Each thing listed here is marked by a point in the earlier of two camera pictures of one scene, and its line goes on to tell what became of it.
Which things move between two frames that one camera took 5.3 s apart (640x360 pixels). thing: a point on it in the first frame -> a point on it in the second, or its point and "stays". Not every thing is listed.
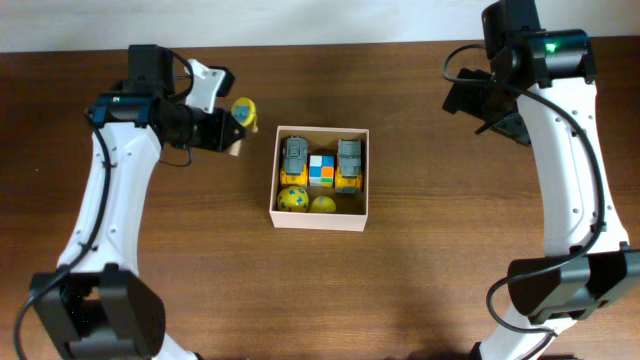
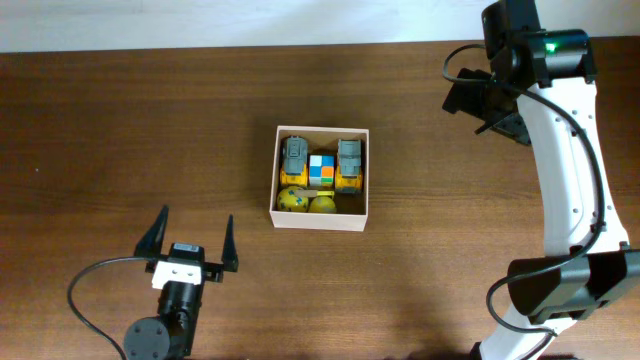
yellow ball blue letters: [293, 199] stays
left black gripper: [226, 125] -> [159, 227]
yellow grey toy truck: [294, 170] stays
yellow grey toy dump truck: [348, 178] stays
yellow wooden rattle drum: [244, 110] -> [313, 193]
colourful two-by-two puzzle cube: [321, 170] stays
